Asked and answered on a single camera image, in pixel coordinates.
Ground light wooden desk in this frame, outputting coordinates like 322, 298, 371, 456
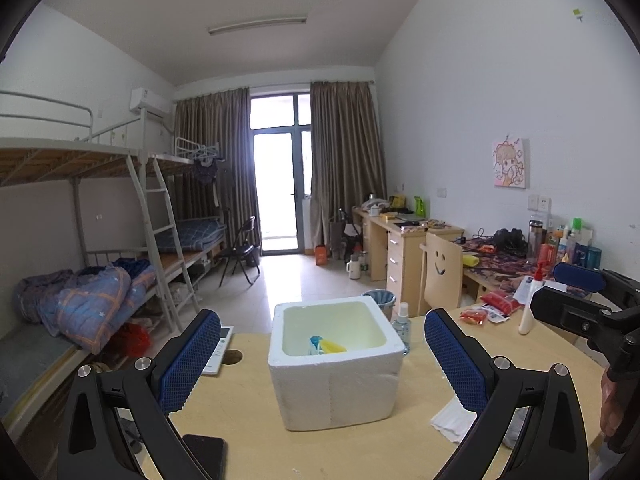
352, 208, 464, 316

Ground orange bag on floor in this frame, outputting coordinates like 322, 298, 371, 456
314, 245, 329, 266

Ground white air conditioner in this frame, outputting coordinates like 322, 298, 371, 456
129, 88, 171, 117

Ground left brown curtain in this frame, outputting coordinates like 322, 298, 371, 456
174, 88, 258, 240

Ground right brown curtain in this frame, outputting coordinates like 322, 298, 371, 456
310, 81, 387, 246

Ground person's right hand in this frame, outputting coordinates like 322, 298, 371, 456
600, 372, 624, 438

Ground yellow bottle on desk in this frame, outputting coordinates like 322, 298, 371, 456
462, 254, 480, 268

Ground white paper sheet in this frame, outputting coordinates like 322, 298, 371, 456
513, 275, 567, 306

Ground white styrofoam box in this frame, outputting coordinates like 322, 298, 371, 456
268, 296, 404, 432

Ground white tissue cloth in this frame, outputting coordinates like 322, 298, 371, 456
430, 396, 529, 450

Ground white thermos jug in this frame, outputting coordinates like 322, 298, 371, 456
346, 254, 361, 281

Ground black smartphone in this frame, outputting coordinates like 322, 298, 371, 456
182, 434, 228, 480

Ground yellow foam net sleeve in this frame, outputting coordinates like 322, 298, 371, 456
319, 339, 346, 353

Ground white red snack packet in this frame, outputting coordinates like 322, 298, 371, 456
480, 304, 510, 324

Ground white lotion pump bottle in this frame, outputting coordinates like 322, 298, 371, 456
518, 263, 544, 336

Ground blue plaid quilt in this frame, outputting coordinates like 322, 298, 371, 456
12, 258, 156, 356

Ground smiley face wooden chair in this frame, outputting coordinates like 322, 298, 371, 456
419, 232, 463, 314

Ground blue lined trash bin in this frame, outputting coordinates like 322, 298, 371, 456
363, 289, 396, 321

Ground metal bunk bed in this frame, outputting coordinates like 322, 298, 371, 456
1, 90, 222, 440

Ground large red snack bag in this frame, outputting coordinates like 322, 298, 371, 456
480, 290, 523, 318

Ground brown curtain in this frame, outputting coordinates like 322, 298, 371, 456
174, 88, 258, 240
310, 81, 387, 246

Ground black folding chair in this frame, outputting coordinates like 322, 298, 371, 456
217, 216, 260, 287

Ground pink cartoon wall picture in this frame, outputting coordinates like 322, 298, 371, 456
492, 139, 527, 188

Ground ceiling tube light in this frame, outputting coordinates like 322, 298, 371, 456
207, 15, 308, 36

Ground glass balcony door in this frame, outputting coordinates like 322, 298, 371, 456
250, 92, 312, 255

